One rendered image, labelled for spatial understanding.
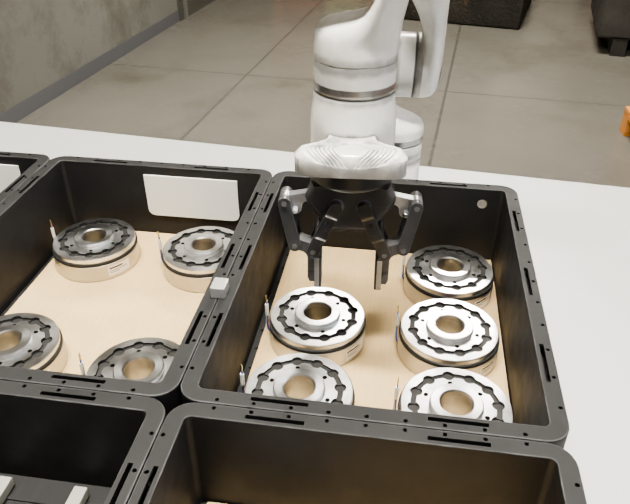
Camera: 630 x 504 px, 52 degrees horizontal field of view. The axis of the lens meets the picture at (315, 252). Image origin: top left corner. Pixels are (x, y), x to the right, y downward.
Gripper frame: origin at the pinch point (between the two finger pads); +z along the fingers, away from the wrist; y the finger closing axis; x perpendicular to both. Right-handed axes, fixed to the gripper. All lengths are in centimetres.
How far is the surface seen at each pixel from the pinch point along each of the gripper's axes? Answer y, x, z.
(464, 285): -13.2, -6.8, 5.9
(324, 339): 2.1, 3.3, 6.3
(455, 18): -67, -459, 84
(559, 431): -16.2, 20.3, -0.8
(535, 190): -35, -61, 22
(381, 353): -3.9, 1.9, 9.1
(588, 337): -33.6, -18.0, 21.9
